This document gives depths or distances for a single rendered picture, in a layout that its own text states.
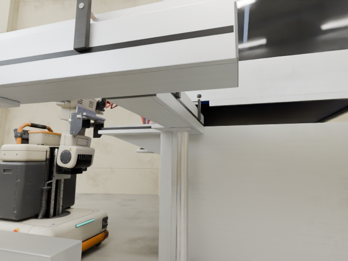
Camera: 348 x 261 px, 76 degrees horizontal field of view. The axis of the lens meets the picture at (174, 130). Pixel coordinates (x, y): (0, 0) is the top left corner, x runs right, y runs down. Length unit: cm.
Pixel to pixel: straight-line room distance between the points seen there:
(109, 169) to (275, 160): 424
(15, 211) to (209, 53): 174
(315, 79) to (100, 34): 101
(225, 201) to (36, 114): 525
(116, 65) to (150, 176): 449
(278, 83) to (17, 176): 173
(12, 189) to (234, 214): 148
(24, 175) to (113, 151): 329
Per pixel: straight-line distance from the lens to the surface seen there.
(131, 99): 52
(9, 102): 64
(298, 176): 114
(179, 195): 93
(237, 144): 112
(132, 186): 491
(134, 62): 36
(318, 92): 121
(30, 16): 697
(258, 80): 119
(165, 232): 122
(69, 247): 49
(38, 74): 47
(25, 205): 191
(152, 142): 131
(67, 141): 180
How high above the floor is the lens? 71
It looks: 8 degrees up
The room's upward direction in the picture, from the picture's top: 1 degrees clockwise
